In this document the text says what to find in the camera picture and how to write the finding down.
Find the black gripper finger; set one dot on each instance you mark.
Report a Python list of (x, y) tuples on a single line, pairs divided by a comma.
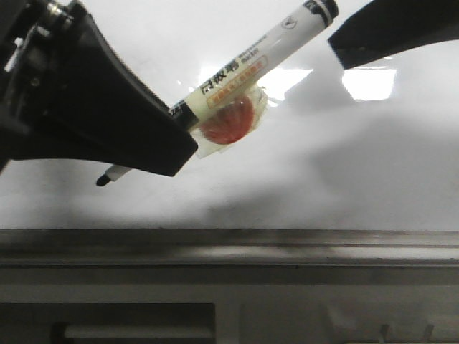
[(383, 28)]

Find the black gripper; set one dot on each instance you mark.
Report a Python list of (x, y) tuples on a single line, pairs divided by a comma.
[(65, 94)]

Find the white black whiteboard marker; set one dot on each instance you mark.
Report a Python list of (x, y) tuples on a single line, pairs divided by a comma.
[(251, 65)]

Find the red magnet taped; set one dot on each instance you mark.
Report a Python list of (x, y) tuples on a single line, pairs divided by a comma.
[(231, 123)]

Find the white whiteboard surface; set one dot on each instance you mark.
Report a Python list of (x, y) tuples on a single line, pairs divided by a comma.
[(374, 148)]

